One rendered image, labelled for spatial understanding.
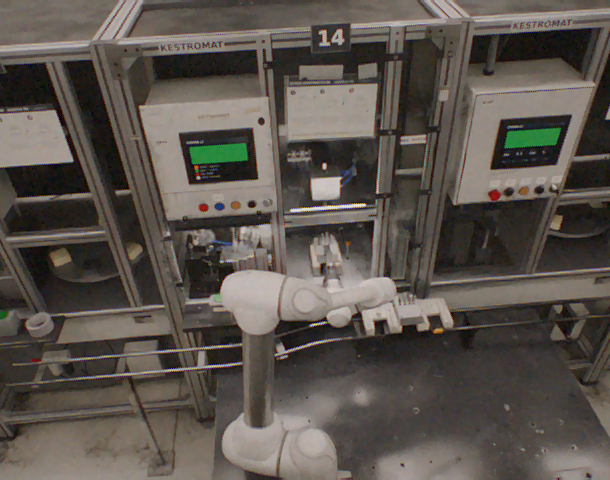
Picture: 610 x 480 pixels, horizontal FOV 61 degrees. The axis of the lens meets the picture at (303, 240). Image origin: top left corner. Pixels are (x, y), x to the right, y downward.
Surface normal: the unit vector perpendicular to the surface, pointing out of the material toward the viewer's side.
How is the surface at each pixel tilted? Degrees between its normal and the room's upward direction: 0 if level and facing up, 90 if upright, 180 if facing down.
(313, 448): 6
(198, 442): 0
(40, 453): 0
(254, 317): 80
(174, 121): 90
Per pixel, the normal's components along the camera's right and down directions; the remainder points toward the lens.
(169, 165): 0.08, 0.63
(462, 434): -0.04, -0.77
